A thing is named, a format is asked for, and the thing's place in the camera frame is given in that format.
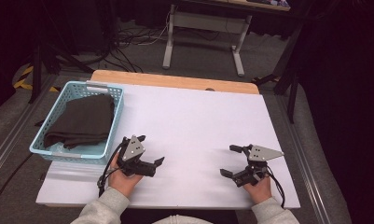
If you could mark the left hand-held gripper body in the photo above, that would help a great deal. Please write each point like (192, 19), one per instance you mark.
(133, 150)

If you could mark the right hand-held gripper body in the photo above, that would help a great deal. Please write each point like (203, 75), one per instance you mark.
(262, 153)

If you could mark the person's left hand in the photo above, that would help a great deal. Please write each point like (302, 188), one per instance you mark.
(124, 182)

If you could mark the person's right hand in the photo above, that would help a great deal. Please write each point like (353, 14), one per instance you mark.
(261, 189)

